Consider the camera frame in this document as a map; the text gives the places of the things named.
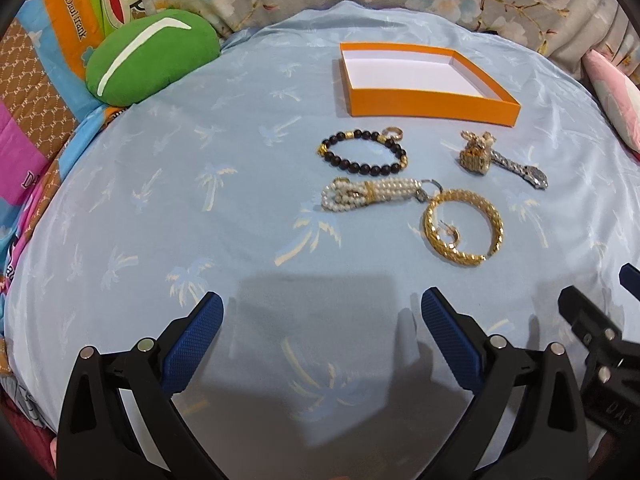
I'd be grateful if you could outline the small gold earring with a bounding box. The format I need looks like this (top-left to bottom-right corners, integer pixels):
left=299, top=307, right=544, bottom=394
left=437, top=221, right=460, bottom=249

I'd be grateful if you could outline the gold wrist watch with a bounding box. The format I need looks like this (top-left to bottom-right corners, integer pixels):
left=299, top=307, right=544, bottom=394
left=458, top=131, right=496, bottom=174

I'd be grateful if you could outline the gold braided bangle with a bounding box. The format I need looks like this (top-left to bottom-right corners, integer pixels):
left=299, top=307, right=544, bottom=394
left=422, top=188, right=504, bottom=266

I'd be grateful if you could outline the silver ring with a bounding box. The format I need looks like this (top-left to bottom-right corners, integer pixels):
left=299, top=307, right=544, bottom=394
left=415, top=178, right=445, bottom=204

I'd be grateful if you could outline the gold hoop earring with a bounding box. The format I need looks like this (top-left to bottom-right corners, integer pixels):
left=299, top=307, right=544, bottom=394
left=382, top=126, right=404, bottom=142

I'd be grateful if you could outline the white pearl bracelet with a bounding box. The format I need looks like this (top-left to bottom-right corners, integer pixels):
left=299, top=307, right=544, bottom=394
left=320, top=175, right=426, bottom=214

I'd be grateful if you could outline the black bead bracelet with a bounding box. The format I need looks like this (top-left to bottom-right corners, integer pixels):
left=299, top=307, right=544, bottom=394
left=316, top=129, right=409, bottom=177

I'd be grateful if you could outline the pink white pillow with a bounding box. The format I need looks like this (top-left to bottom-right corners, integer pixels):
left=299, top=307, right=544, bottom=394
left=582, top=50, right=639, bottom=156

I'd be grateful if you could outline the orange shallow box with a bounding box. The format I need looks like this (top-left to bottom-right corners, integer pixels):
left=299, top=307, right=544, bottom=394
left=340, top=42, right=521, bottom=127

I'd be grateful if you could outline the light blue palm sheet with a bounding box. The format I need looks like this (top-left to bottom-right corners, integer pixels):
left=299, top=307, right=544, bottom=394
left=6, top=2, right=639, bottom=479

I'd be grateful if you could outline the colourful cartoon bedsheet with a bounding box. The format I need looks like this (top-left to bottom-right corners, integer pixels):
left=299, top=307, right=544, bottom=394
left=0, top=0, right=151, bottom=476

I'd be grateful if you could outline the green plush cushion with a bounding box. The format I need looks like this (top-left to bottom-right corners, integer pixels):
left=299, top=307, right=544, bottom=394
left=86, top=9, right=220, bottom=107

